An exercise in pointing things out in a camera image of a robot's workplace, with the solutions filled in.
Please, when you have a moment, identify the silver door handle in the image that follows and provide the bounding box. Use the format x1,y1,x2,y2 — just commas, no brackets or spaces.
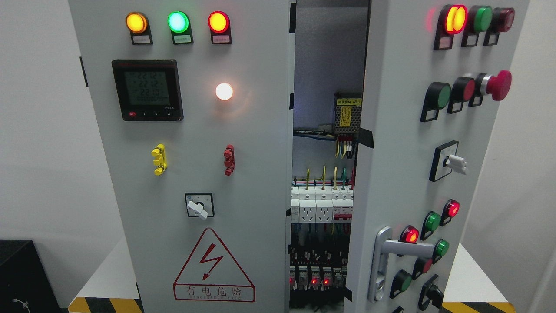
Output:
368,226,436,303

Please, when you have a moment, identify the white right door selector switch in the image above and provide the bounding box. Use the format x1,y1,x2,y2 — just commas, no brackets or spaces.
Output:
429,140,467,182

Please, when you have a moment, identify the metal mesh power supply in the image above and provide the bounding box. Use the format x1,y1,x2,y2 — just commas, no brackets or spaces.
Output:
334,92,363,134

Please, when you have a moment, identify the red triangle warning sticker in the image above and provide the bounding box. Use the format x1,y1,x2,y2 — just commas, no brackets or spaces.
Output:
173,228,255,303

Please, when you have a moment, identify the red emergency stop button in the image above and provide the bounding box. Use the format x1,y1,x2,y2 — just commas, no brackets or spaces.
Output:
475,70,512,101

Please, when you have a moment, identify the relay terminal row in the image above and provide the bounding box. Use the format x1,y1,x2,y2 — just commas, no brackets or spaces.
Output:
288,246,349,291

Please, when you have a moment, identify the green indicator lamp left door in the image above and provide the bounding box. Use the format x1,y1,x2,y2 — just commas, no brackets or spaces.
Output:
167,11,189,33

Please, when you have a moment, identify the white rotary selector switch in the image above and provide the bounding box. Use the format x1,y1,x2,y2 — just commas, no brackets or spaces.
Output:
185,192,215,220

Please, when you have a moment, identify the red terminal post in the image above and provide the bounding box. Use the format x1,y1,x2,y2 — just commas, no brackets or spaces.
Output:
224,144,235,176

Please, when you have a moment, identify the yellow terminal post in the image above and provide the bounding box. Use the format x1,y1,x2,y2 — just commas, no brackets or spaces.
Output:
151,144,167,176

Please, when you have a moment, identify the black digital power meter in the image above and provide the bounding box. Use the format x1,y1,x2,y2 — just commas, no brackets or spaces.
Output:
112,59,183,121

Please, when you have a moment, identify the grey cabinet door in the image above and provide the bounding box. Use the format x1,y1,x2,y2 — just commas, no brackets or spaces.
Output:
68,0,295,313
344,0,529,313

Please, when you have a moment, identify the black box at left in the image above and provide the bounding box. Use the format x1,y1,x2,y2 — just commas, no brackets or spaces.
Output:
0,239,61,313

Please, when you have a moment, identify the red indicator lamp left door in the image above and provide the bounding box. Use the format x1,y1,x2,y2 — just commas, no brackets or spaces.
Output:
207,11,230,33

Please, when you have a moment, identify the yellow indicator lamp left door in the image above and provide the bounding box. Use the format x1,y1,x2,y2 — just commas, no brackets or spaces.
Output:
126,12,148,34

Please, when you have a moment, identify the white glowing indicator lamp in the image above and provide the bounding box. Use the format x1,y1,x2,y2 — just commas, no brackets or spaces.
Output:
215,83,234,101

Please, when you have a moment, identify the white socket breaker row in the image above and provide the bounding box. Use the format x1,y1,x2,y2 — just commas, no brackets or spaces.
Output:
291,186,354,224

